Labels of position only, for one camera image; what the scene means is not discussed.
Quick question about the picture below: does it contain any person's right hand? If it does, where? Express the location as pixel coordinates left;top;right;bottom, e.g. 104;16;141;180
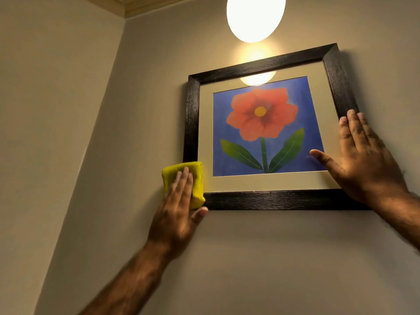
309;109;410;207

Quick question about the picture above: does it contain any person's left hand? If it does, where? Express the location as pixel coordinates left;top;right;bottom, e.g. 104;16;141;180
147;166;209;260

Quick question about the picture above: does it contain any yellow cleaning cloth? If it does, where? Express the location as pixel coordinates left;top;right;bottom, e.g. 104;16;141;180
161;161;206;210

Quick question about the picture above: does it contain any dark framed flower picture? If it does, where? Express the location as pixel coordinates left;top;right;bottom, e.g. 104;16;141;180
183;43;373;211

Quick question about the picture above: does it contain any person's right forearm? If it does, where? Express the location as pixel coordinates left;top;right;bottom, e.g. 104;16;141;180
374;190;420;251

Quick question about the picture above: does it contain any person's left forearm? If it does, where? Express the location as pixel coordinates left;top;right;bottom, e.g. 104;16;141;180
78;241;173;315

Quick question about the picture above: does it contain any round white wall lamp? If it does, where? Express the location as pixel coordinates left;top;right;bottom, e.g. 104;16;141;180
226;0;287;43

